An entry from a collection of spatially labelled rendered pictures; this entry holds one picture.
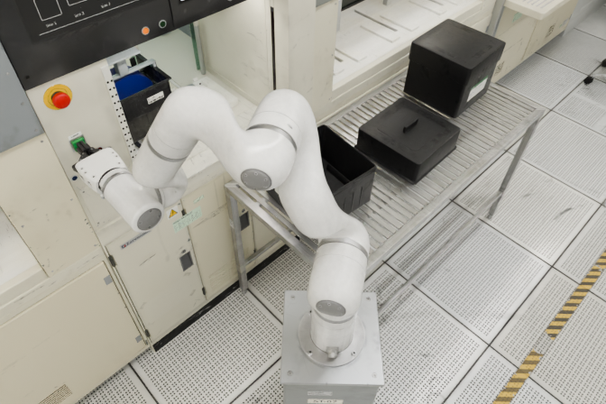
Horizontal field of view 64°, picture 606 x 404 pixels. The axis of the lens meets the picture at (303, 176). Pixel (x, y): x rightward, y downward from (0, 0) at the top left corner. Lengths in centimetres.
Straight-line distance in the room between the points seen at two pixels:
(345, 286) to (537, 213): 206
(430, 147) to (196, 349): 132
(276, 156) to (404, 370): 162
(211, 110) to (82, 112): 57
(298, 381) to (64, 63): 99
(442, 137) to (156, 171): 119
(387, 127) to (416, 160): 20
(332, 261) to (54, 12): 80
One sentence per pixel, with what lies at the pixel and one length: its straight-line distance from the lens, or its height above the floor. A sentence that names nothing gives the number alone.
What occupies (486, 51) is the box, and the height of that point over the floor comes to 101.
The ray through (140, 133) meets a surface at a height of 97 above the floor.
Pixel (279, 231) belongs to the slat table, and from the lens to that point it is 164.
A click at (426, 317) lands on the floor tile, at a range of 240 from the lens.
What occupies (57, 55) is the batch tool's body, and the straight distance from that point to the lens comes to 126.
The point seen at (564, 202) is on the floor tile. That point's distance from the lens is 312.
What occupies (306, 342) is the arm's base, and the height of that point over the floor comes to 77.
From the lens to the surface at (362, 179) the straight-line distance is 160.
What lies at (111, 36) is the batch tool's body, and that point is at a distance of 129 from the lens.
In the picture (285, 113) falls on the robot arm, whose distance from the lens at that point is 85.
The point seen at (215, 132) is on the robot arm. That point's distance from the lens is 83.
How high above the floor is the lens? 207
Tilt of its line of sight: 47 degrees down
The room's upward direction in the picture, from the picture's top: 1 degrees clockwise
